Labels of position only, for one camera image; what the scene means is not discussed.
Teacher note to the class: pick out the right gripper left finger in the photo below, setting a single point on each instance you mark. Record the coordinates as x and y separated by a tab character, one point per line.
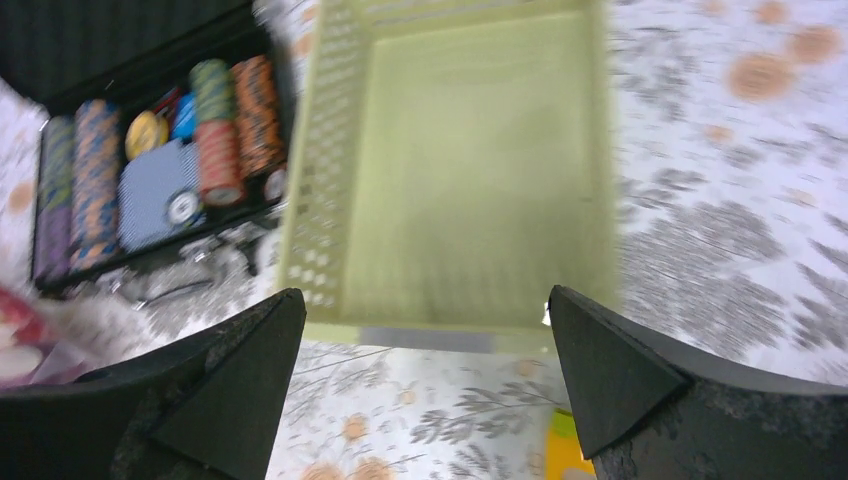
207	406

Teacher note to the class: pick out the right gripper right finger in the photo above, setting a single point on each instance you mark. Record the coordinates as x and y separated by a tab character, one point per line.
648	406

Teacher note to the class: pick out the clear dotted zip top bag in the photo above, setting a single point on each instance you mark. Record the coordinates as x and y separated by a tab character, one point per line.
35	351

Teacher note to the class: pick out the green plastic basket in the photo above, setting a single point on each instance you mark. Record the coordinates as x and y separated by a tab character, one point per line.
451	163

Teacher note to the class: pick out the yellow triangular plastic tool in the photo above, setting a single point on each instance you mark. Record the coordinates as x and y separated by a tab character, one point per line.
564	459

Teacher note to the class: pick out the black poker chip case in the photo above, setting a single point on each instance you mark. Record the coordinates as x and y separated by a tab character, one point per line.
165	144

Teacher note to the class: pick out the floral table mat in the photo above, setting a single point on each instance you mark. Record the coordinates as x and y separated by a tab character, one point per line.
728	123

